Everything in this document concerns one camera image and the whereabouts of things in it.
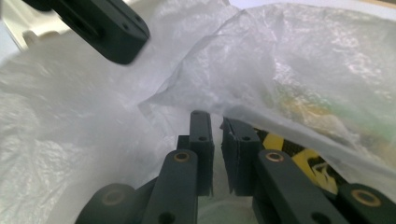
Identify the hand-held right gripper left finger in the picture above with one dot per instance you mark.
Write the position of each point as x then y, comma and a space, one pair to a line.
204, 161

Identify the yellow and black packet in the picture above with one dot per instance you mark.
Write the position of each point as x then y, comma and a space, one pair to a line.
306, 163

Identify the green seaweed packet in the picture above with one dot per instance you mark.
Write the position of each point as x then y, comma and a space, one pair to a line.
373, 127

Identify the white plastic box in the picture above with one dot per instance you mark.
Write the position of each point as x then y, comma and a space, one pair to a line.
18, 18

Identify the clear plastic bag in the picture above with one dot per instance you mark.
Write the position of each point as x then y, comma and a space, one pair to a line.
249, 62

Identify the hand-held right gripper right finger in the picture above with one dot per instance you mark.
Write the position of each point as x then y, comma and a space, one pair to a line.
241, 161

